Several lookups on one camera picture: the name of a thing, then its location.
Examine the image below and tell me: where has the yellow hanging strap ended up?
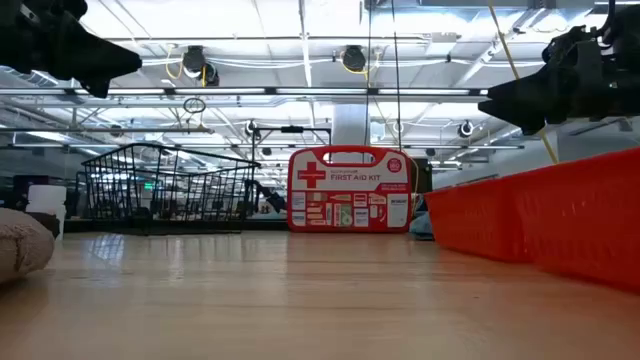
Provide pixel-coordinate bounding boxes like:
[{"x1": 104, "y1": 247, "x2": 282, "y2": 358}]
[{"x1": 487, "y1": 0, "x2": 559, "y2": 165}]

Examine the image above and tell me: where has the white square column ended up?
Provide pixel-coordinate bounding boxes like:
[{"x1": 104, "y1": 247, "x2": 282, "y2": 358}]
[{"x1": 331, "y1": 103, "x2": 370, "y2": 149}]

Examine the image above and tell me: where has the long ceiling light strip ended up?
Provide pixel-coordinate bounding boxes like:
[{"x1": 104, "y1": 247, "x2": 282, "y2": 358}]
[{"x1": 0, "y1": 87, "x2": 489, "y2": 97}]

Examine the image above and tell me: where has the dark background monitor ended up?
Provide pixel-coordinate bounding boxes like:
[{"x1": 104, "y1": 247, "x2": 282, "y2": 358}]
[{"x1": 12, "y1": 174, "x2": 51, "y2": 197}]

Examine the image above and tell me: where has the large red plastic basket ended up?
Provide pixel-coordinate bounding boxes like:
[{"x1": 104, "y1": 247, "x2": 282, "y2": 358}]
[{"x1": 514, "y1": 147, "x2": 640, "y2": 294}]

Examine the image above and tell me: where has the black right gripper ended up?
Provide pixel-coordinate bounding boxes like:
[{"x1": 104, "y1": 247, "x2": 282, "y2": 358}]
[{"x1": 478, "y1": 4, "x2": 640, "y2": 136}]

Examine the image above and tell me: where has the small red plastic basket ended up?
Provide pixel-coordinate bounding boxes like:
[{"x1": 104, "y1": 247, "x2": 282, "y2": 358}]
[{"x1": 423, "y1": 174, "x2": 531, "y2": 264}]

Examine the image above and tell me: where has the black wire basket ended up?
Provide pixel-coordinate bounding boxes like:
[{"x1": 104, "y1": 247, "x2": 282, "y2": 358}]
[{"x1": 81, "y1": 143, "x2": 262, "y2": 235}]

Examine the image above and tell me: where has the red first aid kit case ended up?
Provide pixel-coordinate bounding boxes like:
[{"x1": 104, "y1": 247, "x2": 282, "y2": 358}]
[{"x1": 286, "y1": 144, "x2": 414, "y2": 234}]

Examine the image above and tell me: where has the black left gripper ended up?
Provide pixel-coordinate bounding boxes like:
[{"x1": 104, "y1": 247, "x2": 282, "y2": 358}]
[{"x1": 0, "y1": 0, "x2": 143, "y2": 99}]

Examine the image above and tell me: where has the black metal frame stand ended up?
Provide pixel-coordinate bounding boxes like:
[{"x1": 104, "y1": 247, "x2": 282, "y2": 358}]
[{"x1": 251, "y1": 125, "x2": 332, "y2": 224}]

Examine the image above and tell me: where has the black table edge rail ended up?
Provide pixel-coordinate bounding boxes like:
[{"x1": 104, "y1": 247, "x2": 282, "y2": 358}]
[{"x1": 63, "y1": 218, "x2": 290, "y2": 234}]

